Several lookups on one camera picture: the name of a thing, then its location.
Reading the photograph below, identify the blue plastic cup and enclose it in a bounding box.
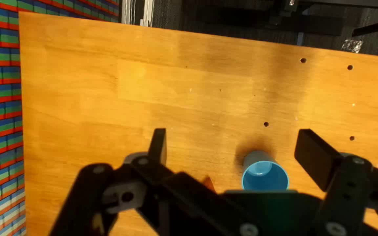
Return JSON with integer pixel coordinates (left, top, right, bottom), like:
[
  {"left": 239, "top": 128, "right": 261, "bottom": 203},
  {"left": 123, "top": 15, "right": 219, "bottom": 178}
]
[{"left": 240, "top": 149, "right": 288, "bottom": 191}]

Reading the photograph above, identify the striped colourful wall panel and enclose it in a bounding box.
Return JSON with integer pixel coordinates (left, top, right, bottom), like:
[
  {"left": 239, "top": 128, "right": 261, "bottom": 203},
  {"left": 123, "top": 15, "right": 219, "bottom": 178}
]
[{"left": 0, "top": 0, "right": 120, "bottom": 236}]

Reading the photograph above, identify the orange block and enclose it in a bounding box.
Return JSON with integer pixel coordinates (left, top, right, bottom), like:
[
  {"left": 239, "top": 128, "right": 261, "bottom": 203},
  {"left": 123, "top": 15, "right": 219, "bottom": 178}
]
[{"left": 202, "top": 175, "right": 215, "bottom": 191}]

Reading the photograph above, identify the clear plastic wrapper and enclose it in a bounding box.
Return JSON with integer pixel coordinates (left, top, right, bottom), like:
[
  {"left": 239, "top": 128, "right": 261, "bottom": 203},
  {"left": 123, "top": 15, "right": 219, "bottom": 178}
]
[{"left": 341, "top": 38, "right": 363, "bottom": 53}]

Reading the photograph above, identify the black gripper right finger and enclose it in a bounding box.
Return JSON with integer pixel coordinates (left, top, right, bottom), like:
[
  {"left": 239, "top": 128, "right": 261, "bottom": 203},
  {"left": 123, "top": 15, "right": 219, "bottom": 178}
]
[{"left": 294, "top": 128, "right": 378, "bottom": 236}]

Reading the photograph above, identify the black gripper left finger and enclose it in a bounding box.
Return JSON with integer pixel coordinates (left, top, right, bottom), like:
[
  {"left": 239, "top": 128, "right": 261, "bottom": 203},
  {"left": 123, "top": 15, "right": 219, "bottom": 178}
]
[{"left": 50, "top": 128, "right": 260, "bottom": 236}]

